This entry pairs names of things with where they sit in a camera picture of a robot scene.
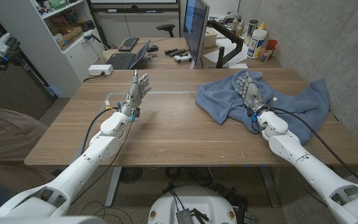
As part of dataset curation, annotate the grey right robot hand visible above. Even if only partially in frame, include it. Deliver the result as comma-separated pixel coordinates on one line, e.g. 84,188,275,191
234,71,275,117

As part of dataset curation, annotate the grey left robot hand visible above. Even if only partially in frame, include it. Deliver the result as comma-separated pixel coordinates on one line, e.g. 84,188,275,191
120,69,152,118

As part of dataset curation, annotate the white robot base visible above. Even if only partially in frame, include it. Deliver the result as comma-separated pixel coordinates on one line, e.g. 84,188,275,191
147,185,238,224

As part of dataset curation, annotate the blue towel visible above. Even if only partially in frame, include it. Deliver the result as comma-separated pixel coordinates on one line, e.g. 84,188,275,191
195,69,330,146

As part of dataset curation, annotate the black laptop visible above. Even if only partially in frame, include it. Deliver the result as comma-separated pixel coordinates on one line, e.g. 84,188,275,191
106,39,151,70

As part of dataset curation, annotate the white power strip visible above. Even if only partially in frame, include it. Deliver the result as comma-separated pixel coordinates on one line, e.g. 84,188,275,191
88,63,114,77

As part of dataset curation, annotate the clear glass cup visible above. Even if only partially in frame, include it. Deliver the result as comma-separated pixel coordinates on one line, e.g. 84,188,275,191
259,45,275,62

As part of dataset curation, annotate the wooden desk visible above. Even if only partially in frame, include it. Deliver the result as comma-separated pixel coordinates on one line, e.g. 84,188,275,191
103,37,282,70

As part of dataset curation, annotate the white wipes canister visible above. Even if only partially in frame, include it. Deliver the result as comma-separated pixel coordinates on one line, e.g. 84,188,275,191
247,29,267,60

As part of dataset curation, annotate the black keyboard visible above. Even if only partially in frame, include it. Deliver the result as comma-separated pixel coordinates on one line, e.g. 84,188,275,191
118,36,140,52

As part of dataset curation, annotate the red cup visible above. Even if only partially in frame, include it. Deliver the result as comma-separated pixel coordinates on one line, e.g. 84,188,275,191
266,39,278,57

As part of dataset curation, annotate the white paper sheet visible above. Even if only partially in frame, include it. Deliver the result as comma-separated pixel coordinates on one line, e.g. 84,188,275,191
202,38,250,67

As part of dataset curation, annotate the white shelf unit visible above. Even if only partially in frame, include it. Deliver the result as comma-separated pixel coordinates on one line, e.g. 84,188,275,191
0,0,106,99

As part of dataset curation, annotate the black remote control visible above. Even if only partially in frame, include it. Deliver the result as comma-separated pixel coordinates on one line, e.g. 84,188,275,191
164,48,188,57

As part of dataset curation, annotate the white game controller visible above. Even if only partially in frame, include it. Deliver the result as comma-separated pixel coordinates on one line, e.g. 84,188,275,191
173,53,193,64

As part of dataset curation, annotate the dark lidded jar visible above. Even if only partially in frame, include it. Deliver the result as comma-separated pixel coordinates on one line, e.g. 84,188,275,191
244,19,259,46

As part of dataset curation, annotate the beige box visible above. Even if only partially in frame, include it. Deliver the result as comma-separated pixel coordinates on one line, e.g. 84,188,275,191
203,27,218,49

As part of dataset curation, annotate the cardboard box with label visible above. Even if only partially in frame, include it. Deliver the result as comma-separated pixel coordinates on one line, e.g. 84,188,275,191
56,26,85,50

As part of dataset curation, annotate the black office chair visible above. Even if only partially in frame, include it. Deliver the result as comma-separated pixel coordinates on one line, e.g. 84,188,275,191
155,24,176,38

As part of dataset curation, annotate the black round fan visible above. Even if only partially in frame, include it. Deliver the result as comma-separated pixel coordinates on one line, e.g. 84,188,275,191
119,167,144,185

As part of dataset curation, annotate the black computer monitor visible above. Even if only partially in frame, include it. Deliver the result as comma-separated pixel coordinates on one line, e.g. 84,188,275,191
182,0,211,67

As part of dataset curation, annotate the white table leg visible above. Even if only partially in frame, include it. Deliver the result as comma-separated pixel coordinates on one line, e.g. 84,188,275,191
259,167,281,208
104,167,122,208

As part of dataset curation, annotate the person tan trouser leg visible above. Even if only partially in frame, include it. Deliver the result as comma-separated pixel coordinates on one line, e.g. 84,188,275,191
0,108,55,190

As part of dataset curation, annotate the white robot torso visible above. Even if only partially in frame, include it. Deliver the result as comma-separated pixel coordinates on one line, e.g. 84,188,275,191
0,215,107,224

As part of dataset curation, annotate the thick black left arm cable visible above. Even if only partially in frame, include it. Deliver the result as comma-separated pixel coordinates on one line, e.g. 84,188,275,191
81,106,121,156

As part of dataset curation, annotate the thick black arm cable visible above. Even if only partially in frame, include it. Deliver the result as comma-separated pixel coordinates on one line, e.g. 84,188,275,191
81,106,121,156
268,106,358,189

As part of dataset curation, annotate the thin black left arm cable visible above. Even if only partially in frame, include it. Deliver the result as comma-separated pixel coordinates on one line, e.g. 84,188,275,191
71,120,134,205

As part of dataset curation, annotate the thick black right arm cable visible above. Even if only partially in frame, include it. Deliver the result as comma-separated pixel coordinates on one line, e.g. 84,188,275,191
268,106,358,189

